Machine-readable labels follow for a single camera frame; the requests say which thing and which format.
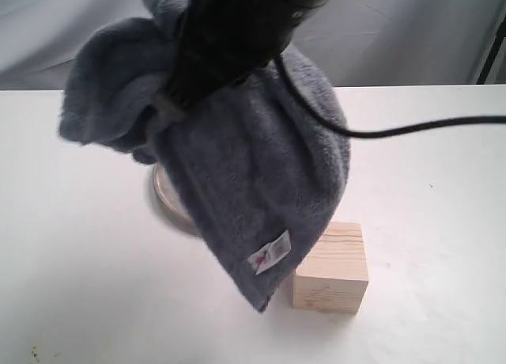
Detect grey backdrop cloth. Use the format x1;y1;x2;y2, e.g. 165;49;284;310
1;0;500;89

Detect black stand pole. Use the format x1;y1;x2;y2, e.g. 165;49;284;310
474;0;505;85

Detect light wooden cube block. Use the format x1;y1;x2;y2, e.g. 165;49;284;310
292;222;369;314

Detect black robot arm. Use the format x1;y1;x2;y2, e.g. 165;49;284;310
153;0;330;121

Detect grey-blue fleece towel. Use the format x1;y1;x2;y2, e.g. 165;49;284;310
59;0;350;312

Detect round stainless steel plate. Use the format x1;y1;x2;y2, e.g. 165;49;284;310
150;163;200;238

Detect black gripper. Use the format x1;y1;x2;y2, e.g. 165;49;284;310
156;19;285;122

